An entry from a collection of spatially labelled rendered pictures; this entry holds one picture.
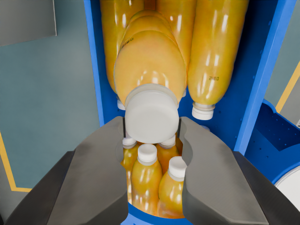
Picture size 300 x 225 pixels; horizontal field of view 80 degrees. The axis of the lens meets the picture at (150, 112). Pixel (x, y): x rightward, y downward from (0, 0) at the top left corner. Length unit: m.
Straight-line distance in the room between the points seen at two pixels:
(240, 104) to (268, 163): 0.37
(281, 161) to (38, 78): 1.62
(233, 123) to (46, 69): 1.46
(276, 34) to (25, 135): 2.00
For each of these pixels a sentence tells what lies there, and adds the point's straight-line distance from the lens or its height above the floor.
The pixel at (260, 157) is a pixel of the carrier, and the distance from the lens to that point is 0.76.
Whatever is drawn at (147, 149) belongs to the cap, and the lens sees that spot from 0.38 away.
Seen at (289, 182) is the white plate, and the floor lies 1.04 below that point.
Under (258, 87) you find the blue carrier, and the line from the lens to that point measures 0.25.
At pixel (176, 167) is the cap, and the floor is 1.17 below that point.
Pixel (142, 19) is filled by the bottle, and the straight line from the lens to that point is 0.24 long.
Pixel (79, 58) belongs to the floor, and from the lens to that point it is 1.52.
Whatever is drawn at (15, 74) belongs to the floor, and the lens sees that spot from 1.79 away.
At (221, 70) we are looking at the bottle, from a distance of 0.30.
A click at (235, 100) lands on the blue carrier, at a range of 0.42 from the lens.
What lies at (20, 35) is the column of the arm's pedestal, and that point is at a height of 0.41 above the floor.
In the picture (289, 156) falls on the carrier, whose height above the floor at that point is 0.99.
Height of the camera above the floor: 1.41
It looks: 62 degrees down
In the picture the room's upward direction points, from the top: 178 degrees clockwise
